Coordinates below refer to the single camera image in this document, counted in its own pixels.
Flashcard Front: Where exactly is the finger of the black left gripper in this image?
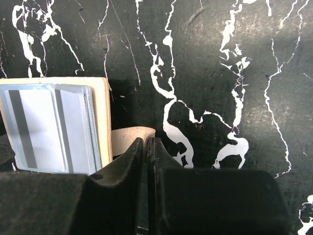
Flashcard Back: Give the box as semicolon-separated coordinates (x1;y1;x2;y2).
0;134;16;171

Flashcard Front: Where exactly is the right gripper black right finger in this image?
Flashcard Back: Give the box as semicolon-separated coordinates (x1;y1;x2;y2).
146;137;291;235

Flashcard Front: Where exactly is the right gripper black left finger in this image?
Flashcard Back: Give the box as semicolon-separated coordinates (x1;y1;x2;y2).
0;138;143;235

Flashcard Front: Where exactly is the white magnetic stripe card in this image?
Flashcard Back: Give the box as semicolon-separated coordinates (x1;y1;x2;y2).
4;89;68;172

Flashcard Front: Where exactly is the pink leather card holder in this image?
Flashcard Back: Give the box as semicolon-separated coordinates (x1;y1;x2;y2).
0;77;155;175

